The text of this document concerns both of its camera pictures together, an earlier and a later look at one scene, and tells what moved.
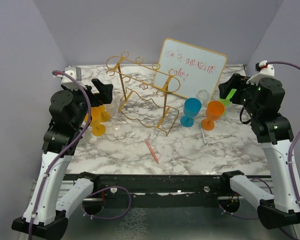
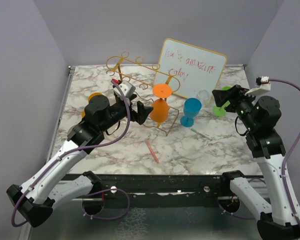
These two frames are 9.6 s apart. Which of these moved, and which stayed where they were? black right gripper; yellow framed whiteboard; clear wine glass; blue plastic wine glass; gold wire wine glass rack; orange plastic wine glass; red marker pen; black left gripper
Moved: black right gripper; orange plastic wine glass; black left gripper
Stayed: gold wire wine glass rack; yellow framed whiteboard; red marker pen; blue plastic wine glass; clear wine glass
